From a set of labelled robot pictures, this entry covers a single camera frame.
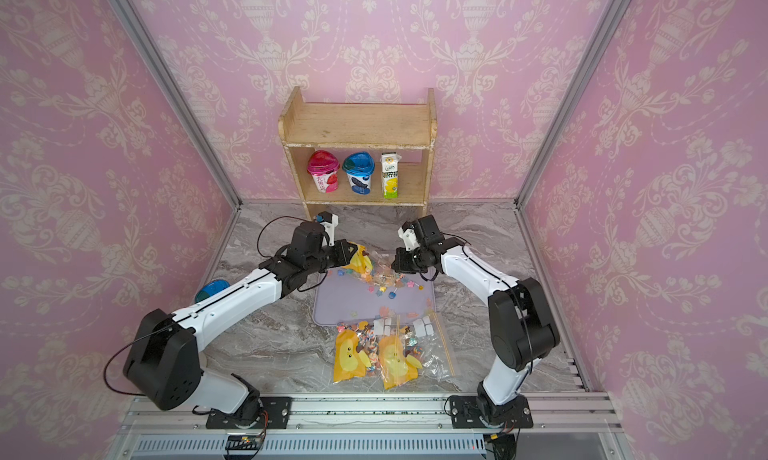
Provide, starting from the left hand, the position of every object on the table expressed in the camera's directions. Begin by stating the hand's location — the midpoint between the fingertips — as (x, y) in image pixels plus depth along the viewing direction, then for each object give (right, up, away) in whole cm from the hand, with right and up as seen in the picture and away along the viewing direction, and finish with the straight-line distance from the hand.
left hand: (358, 248), depth 84 cm
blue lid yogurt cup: (0, +24, +4) cm, 24 cm away
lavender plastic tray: (-6, -16, +12) cm, 21 cm away
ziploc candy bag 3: (+16, -29, -1) cm, 33 cm away
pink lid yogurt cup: (-11, +24, +4) cm, 27 cm away
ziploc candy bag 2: (0, -27, -4) cm, 27 cm away
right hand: (+10, -5, +5) cm, 12 cm away
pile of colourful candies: (+5, -13, +11) cm, 18 cm away
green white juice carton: (+9, +21, +2) cm, 23 cm away
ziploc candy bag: (+4, -6, +5) cm, 9 cm away
